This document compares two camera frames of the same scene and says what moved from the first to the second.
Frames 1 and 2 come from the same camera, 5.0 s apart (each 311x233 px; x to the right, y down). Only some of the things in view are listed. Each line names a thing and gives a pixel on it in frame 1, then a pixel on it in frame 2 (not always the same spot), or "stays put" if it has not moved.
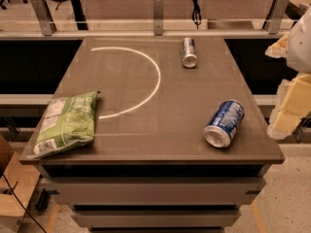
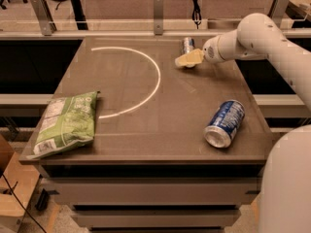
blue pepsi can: x=223 y=122 stays put
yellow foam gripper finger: x=279 y=49 to x=210 y=49
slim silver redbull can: x=188 y=53 stays put
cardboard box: x=17 y=184 stays put
